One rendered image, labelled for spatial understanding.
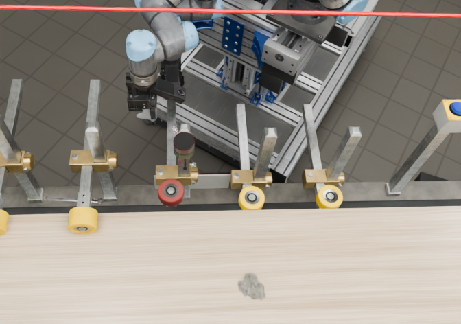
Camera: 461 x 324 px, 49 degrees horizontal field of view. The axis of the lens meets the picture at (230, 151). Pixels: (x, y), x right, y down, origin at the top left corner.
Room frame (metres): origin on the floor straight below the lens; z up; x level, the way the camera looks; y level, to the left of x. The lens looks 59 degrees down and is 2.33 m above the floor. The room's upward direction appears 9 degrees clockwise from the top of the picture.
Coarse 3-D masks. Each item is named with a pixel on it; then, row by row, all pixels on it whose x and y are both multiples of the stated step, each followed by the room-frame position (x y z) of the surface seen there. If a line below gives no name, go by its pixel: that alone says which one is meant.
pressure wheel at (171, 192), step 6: (168, 180) 0.71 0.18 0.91; (174, 180) 0.71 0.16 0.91; (162, 186) 0.68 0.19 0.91; (168, 186) 0.69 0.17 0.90; (174, 186) 0.69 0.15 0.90; (180, 186) 0.69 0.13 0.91; (162, 192) 0.66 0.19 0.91; (168, 192) 0.67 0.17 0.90; (174, 192) 0.67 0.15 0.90; (180, 192) 0.67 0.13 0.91; (162, 198) 0.64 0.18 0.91; (168, 198) 0.64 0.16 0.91; (174, 198) 0.65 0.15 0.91; (180, 198) 0.65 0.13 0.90; (168, 204) 0.63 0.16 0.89; (174, 204) 0.64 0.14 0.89
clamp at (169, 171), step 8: (168, 168) 0.77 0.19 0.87; (176, 168) 0.77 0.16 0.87; (192, 168) 0.78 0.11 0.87; (160, 176) 0.73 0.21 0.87; (168, 176) 0.74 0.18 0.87; (176, 176) 0.74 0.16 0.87; (184, 176) 0.75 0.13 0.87; (192, 176) 0.75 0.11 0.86; (160, 184) 0.72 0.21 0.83; (184, 184) 0.74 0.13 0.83; (192, 184) 0.74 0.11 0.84
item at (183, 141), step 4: (176, 136) 0.73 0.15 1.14; (180, 136) 0.73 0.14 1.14; (184, 136) 0.73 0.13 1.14; (188, 136) 0.74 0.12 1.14; (176, 140) 0.72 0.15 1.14; (180, 140) 0.72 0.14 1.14; (184, 140) 0.72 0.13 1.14; (188, 140) 0.72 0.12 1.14; (192, 140) 0.72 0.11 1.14; (176, 144) 0.70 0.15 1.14; (180, 144) 0.71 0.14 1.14; (184, 144) 0.71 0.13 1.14; (188, 144) 0.71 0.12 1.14; (192, 144) 0.71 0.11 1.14; (180, 148) 0.69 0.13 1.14; (184, 148) 0.69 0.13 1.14; (188, 148) 0.70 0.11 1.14; (184, 160) 0.74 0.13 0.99; (184, 168) 0.74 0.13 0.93
